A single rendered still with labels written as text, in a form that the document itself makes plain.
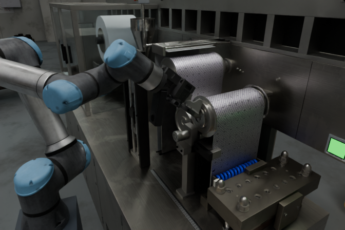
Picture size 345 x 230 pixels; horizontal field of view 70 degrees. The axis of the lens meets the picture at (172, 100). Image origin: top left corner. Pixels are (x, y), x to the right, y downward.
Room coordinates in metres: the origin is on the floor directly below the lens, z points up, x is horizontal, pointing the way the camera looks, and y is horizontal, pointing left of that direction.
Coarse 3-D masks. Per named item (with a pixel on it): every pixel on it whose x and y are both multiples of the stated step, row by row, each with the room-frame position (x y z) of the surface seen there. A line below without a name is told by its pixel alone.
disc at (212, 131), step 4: (200, 96) 0.78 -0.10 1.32; (204, 100) 0.76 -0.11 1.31; (208, 100) 0.75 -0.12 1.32; (208, 104) 0.74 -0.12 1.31; (212, 108) 0.73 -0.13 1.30; (212, 112) 0.72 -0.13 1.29; (216, 116) 0.71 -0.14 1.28; (216, 120) 0.71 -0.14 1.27; (216, 124) 0.71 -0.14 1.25; (212, 128) 0.72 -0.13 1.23; (216, 128) 0.71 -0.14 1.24; (200, 132) 0.77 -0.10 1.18; (208, 132) 0.73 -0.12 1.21; (212, 132) 0.72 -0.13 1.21; (204, 136) 0.75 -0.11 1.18; (208, 136) 0.73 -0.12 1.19
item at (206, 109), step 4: (204, 104) 0.75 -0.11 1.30; (264, 104) 0.84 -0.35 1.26; (204, 108) 0.74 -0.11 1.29; (208, 108) 0.74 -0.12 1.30; (208, 112) 0.72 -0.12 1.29; (208, 116) 0.72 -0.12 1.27; (212, 116) 0.72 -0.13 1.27; (208, 120) 0.72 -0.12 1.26; (212, 120) 0.72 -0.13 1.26; (208, 124) 0.72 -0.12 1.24; (212, 124) 0.72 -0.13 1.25; (200, 128) 0.76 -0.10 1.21; (204, 128) 0.74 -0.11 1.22; (208, 128) 0.72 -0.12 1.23; (204, 132) 0.74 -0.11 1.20
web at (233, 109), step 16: (176, 64) 0.95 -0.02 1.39; (192, 64) 0.98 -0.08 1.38; (208, 64) 1.01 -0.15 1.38; (192, 80) 0.96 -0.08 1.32; (208, 80) 1.00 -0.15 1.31; (192, 96) 0.96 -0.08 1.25; (208, 96) 1.01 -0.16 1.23; (224, 96) 0.80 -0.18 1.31; (240, 96) 0.82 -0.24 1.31; (256, 96) 0.84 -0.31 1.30; (224, 112) 0.74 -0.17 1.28; (240, 112) 0.77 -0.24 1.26; (256, 112) 0.81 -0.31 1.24; (176, 128) 1.09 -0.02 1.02; (224, 128) 0.74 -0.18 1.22; (176, 144) 1.09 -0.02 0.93
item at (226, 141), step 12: (228, 132) 0.75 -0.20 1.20; (240, 132) 0.78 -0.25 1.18; (252, 132) 0.81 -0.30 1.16; (216, 144) 0.72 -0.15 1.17; (228, 144) 0.75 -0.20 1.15; (240, 144) 0.78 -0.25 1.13; (252, 144) 0.82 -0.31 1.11; (228, 156) 0.75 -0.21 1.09; (240, 156) 0.79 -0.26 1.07; (252, 156) 0.82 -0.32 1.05; (216, 168) 0.73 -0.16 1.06; (228, 168) 0.76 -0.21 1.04
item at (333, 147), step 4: (332, 140) 0.69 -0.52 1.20; (336, 140) 0.68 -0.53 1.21; (332, 144) 0.68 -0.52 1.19; (336, 144) 0.67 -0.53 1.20; (340, 144) 0.66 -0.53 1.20; (344, 144) 0.65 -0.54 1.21; (332, 148) 0.68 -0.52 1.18; (336, 148) 0.67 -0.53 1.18; (340, 148) 0.66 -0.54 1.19; (344, 148) 0.65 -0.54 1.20; (332, 152) 0.68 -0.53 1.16; (336, 152) 0.67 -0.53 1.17; (340, 152) 0.66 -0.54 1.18; (344, 152) 0.65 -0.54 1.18; (340, 156) 0.66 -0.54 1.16
